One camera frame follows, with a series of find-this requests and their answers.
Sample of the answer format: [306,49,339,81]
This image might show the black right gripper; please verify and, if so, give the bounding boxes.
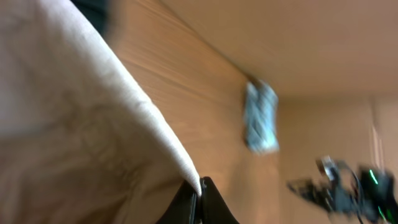
[287,156,397,223]

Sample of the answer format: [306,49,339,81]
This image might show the black garment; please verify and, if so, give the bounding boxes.
[72,0,109,35]

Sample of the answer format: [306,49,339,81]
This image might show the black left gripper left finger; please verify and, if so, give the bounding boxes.
[156,181,197,224]

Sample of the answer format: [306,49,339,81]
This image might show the beige cotton shorts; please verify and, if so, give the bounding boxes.
[1,1,201,223]

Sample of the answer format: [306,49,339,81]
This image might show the light blue denim shorts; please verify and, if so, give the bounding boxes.
[244,81,279,154]

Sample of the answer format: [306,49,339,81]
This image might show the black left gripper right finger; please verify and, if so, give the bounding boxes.
[200,177,239,224]

